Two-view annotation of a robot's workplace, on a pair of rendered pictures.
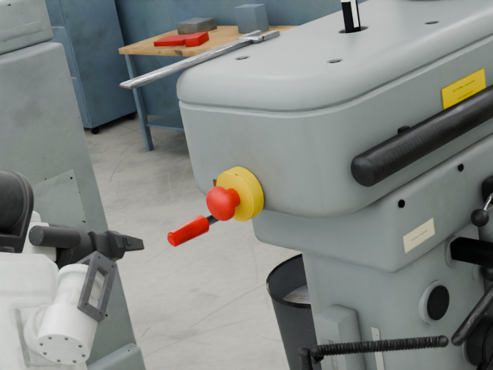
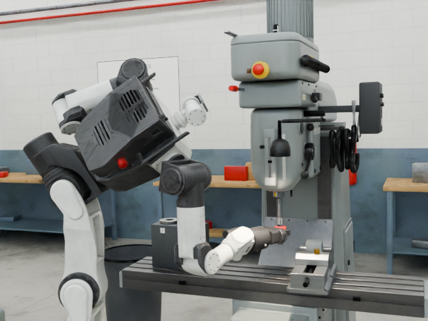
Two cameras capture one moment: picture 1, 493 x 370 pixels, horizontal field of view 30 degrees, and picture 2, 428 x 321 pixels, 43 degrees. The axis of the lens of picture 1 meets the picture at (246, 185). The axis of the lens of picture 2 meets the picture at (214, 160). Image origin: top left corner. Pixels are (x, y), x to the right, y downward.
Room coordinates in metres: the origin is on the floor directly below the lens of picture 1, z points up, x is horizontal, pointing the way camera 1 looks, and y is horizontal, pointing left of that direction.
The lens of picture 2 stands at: (-0.62, 1.06, 1.60)
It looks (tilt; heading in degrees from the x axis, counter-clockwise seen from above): 5 degrees down; 332
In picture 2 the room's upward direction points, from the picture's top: 2 degrees counter-clockwise
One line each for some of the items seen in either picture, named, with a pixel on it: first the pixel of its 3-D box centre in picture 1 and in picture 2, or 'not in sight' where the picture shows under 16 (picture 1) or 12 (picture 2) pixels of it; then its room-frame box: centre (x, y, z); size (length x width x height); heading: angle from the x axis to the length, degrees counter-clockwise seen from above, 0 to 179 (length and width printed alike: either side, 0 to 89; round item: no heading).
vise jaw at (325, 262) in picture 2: not in sight; (312, 258); (0.98, -0.21, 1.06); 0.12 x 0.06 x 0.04; 43
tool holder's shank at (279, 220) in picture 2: not in sight; (279, 212); (1.12, -0.17, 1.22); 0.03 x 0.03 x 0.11
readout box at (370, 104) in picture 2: not in sight; (372, 107); (1.06, -0.61, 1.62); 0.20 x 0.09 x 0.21; 131
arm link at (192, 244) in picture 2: not in sight; (193, 239); (0.94, 0.30, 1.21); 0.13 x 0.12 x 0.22; 27
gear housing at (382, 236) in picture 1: (395, 176); (279, 95); (1.15, -0.20, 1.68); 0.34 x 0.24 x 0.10; 131
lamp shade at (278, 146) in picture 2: not in sight; (279, 147); (0.92, -0.03, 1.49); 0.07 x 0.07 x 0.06
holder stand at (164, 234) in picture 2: not in sight; (180, 243); (1.45, 0.12, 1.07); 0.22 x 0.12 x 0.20; 35
